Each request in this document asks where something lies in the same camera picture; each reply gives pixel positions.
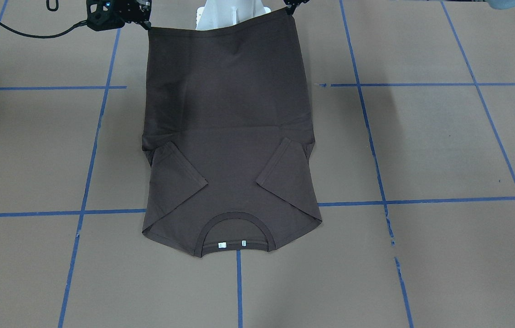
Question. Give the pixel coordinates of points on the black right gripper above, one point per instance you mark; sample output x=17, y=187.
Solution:
x=129, y=6

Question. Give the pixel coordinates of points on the dark brown t-shirt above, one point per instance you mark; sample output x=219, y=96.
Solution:
x=228, y=133

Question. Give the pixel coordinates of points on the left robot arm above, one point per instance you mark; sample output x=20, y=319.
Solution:
x=495, y=4

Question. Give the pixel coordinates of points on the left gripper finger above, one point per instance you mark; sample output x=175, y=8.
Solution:
x=291, y=5

